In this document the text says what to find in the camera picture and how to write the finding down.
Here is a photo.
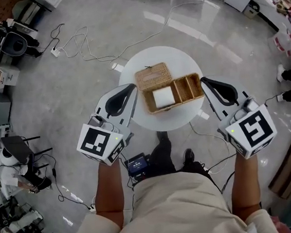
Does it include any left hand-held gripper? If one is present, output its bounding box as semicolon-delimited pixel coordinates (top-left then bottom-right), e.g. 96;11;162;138
70;82;147;170

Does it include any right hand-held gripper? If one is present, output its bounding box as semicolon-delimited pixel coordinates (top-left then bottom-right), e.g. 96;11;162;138
199;69;280;164

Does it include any wicker basket with lid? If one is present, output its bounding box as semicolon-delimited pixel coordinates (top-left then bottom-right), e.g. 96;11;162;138
133;58;207;116

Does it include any person's left forearm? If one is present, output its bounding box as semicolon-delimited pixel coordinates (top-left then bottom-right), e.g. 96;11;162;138
90;157;129;232

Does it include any person's right forearm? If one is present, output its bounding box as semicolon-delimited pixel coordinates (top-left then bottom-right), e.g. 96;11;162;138
226;150;265;225

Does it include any white napkin stack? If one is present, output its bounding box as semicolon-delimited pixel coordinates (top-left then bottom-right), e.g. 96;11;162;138
152;85;175;109

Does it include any black display device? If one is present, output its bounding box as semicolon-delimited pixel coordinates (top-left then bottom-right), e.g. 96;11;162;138
123;152;153;181

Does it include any round white side table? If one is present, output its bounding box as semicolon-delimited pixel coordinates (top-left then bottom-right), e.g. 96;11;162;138
114;42;208;136

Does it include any person's left leg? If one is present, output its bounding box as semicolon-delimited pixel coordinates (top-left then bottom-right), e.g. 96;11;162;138
147;136;177;176

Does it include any person's leg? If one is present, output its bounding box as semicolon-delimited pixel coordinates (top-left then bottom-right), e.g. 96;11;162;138
178;159;221;195
147;136;177;176

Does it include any person's right shoe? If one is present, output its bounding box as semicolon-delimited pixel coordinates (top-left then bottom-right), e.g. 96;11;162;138
183;148;196;166

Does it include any person's right leg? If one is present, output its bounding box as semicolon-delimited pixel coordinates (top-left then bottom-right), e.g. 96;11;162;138
178;159;221;195

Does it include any small waste bin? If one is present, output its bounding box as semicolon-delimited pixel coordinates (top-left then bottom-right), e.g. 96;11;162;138
242;0;262;21

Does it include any black wooden chair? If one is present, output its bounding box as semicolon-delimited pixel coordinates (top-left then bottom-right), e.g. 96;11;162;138
0;132;56;178

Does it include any white drawer unit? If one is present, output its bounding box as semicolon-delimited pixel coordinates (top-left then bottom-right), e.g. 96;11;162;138
0;64;22;91

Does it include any grey shell chair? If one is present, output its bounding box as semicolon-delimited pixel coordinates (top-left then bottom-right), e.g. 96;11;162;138
0;30;30;60

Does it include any person's beige shirt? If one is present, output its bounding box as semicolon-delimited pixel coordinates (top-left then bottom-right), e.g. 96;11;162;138
57;161;288;233

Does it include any pink cloth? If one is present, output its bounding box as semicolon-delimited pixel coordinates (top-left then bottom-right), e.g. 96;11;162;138
270;214;288;233

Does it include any long white cable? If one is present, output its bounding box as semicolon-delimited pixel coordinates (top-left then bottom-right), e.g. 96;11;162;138
188;117;234;173

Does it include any white coiled cable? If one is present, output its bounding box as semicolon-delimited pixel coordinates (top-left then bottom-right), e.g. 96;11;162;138
54;0;209;77

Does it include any thin black cable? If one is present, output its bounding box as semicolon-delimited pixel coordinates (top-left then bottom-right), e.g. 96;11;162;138
49;23;68;50

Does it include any long black cable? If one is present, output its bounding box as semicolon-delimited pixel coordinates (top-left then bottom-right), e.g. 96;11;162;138
49;150;92;213

